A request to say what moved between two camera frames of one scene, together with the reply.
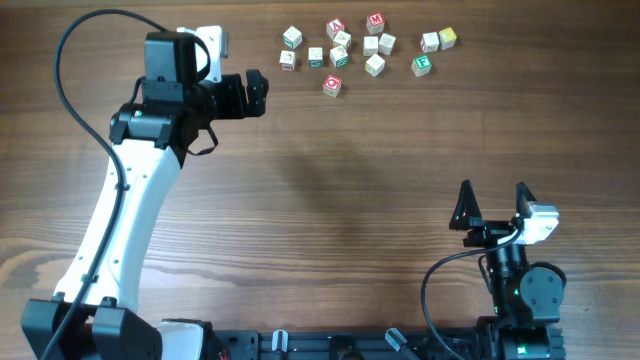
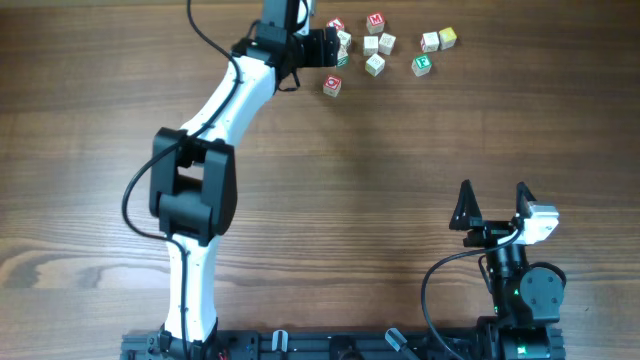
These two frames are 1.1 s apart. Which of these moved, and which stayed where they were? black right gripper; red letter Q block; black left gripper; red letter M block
Moved: black left gripper
Stayed: black right gripper; red letter Q block; red letter M block
